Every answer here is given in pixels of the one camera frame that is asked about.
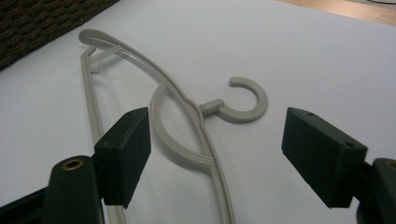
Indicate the beige plastic clothes hanger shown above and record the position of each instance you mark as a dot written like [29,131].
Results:
[193,115]

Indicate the dark woven basket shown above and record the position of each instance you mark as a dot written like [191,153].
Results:
[34,25]

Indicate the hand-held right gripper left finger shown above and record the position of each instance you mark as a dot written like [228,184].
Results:
[121,155]

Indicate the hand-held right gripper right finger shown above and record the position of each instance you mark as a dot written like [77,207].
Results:
[323,155]

